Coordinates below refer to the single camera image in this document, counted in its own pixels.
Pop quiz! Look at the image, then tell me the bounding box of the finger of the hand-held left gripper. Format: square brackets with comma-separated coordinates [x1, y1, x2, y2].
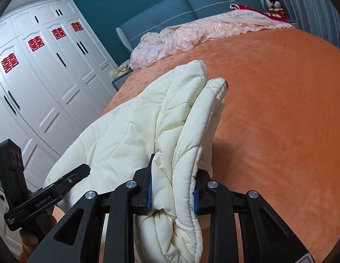
[51, 163, 91, 198]

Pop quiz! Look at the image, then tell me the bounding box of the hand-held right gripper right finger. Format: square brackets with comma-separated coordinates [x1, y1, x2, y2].
[193, 170, 310, 263]

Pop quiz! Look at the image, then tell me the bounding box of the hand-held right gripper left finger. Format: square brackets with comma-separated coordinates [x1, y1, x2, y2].
[27, 153, 157, 263]

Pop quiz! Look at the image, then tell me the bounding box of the cream quilted blanket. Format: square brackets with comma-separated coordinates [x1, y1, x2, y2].
[43, 59, 229, 263]

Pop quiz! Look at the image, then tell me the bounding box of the person's left hand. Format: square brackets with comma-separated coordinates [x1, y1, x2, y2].
[19, 213, 59, 263]

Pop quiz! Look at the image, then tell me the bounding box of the white panelled wardrobe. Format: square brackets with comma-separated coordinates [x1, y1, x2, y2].
[0, 0, 119, 252]

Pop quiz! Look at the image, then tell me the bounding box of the dark nightstand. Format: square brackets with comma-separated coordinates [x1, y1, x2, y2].
[112, 68, 134, 91]

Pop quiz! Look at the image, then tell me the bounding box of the orange velvet bedspread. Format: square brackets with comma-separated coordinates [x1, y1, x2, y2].
[51, 27, 340, 263]

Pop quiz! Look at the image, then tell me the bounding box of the pink lace blanket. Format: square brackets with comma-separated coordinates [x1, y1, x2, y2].
[129, 10, 295, 69]

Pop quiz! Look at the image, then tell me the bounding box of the blue upholstered headboard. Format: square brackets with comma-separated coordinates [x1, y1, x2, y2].
[116, 0, 269, 52]

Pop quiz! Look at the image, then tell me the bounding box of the red cloth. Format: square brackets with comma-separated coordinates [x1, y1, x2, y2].
[230, 4, 290, 25]

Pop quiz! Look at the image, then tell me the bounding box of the red and white plush doll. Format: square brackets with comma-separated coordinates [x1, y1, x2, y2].
[264, 0, 289, 20]

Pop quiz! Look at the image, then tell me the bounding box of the grey pleated curtain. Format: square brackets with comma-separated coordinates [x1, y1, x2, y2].
[271, 0, 340, 50]

